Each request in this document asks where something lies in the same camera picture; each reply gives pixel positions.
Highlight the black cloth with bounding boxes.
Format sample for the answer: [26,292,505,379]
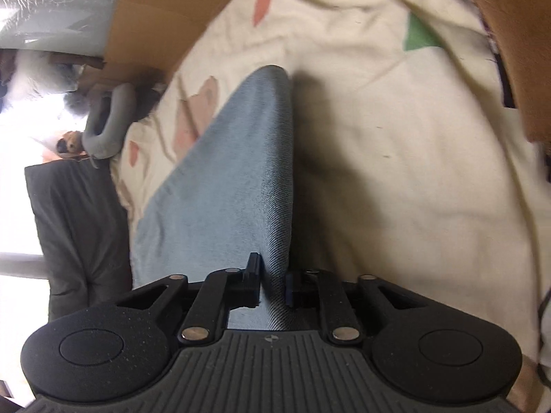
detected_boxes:
[129,84,167,122]

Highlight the brown plush toy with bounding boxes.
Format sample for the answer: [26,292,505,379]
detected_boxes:
[56,131,87,158]

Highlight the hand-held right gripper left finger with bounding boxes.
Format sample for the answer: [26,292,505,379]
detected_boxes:
[116,252,264,345]

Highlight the light blue denim pants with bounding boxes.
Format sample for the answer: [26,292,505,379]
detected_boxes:
[131,64,322,333]

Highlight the brown cardboard sheet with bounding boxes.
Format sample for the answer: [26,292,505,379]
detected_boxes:
[80,0,260,96]

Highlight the grey plush neck pillow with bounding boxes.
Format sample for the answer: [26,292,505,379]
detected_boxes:
[82,83,138,161]

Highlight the dark grey garment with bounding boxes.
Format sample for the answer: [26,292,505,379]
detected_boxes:
[23,159,135,322]

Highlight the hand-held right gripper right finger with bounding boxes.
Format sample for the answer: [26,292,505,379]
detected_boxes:
[285,269,420,345]

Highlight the dark patterned garment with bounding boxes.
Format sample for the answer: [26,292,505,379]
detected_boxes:
[474,0,524,111]

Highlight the white plastic-wrapped pillow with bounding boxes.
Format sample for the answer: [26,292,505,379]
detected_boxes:
[0,49,87,156]

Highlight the cream printed bedsheet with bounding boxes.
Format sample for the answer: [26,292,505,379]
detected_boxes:
[110,0,551,367]

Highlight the plastic-wrapped grey mattress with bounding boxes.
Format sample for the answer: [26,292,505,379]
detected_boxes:
[0,0,131,57]

